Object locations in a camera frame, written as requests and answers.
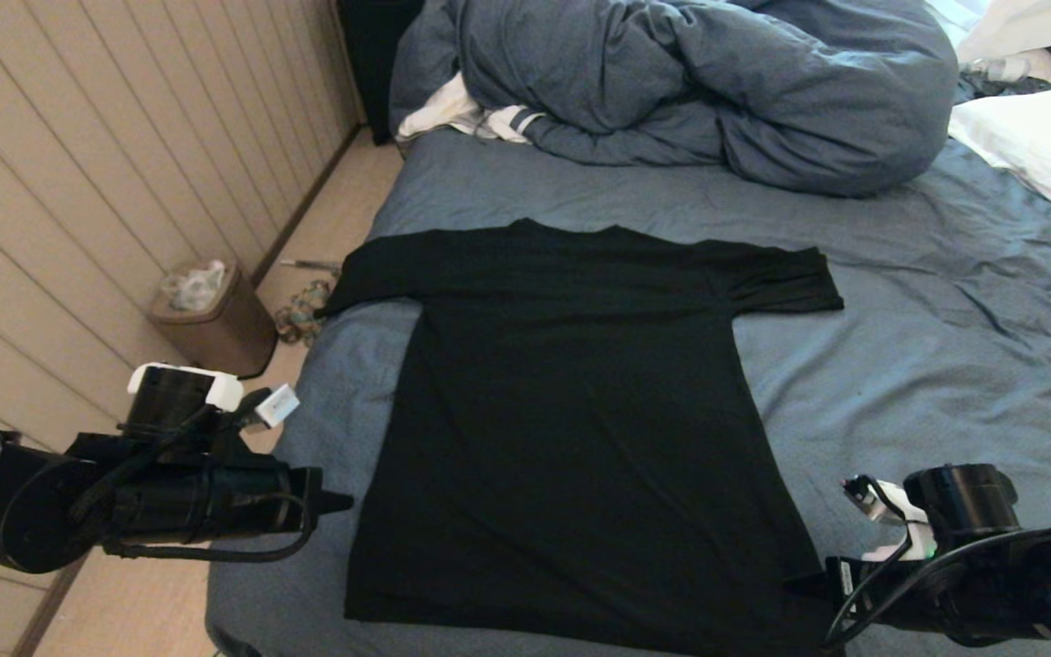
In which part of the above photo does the black t-shirt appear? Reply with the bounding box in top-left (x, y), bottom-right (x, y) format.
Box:
top-left (314, 217), bottom-right (846, 657)

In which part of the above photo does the left wrist motor cylinder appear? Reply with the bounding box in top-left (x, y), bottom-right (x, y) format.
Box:
top-left (127, 363), bottom-right (245, 439)

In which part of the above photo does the wrist motor cylinder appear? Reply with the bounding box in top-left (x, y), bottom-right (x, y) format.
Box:
top-left (127, 363), bottom-right (245, 439)
top-left (904, 464), bottom-right (1021, 548)

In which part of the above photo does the right wrist motor cylinder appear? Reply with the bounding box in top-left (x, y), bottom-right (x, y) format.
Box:
top-left (904, 464), bottom-right (1021, 548)

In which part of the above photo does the brown trash bin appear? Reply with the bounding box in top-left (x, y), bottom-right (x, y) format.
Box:
top-left (147, 260), bottom-right (278, 380)

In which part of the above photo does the clear plastic bin liner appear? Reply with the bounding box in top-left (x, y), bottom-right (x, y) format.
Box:
top-left (161, 260), bottom-right (227, 311)

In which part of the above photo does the blue bed sheet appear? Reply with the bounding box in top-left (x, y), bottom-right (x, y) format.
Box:
top-left (206, 128), bottom-right (1051, 657)

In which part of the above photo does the white striped cloth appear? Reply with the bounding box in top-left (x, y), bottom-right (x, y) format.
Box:
top-left (396, 73), bottom-right (545, 144)

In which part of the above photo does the black nightstand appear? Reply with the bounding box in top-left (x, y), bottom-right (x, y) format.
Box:
top-left (336, 0), bottom-right (426, 145)

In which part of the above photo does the white pillow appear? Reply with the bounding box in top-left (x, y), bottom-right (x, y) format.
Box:
top-left (948, 87), bottom-right (1051, 252)

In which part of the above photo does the blue crumpled duvet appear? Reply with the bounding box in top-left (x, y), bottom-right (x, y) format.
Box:
top-left (389, 0), bottom-right (960, 199)

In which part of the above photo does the dark grey crumpled cloth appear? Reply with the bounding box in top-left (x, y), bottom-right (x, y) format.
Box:
top-left (954, 73), bottom-right (1051, 103)

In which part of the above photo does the white blanket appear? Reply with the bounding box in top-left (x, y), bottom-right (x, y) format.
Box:
top-left (954, 0), bottom-right (1051, 65)

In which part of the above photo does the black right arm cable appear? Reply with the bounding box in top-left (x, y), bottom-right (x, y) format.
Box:
top-left (822, 479), bottom-right (1051, 651)

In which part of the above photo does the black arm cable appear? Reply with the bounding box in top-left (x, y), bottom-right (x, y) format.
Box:
top-left (69, 401), bottom-right (317, 562)
top-left (822, 479), bottom-right (1051, 651)

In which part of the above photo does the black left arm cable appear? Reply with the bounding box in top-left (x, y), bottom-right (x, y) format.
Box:
top-left (69, 401), bottom-right (317, 562)

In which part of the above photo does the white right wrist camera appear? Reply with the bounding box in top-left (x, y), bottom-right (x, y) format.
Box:
top-left (840, 474), bottom-right (937, 562)

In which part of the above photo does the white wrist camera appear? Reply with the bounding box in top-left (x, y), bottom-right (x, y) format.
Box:
top-left (255, 383), bottom-right (301, 430)
top-left (840, 474), bottom-right (937, 562)

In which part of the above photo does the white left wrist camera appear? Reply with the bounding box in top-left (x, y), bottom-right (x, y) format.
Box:
top-left (255, 383), bottom-right (301, 430)

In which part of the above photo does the colourful rope toy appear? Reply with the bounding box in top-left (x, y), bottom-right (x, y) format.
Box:
top-left (272, 278), bottom-right (337, 348)

